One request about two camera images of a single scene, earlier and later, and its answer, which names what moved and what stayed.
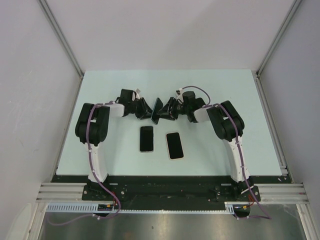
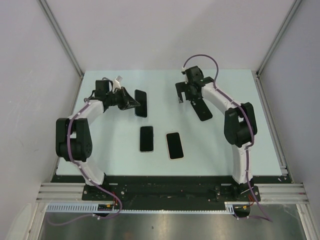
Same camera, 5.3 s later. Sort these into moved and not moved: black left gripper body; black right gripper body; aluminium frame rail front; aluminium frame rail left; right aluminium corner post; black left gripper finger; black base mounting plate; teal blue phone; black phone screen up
Moved: black left gripper body; black right gripper body; black left gripper finger; teal blue phone
Not moved: aluminium frame rail left; right aluminium corner post; black phone screen up; aluminium frame rail front; black base mounting plate
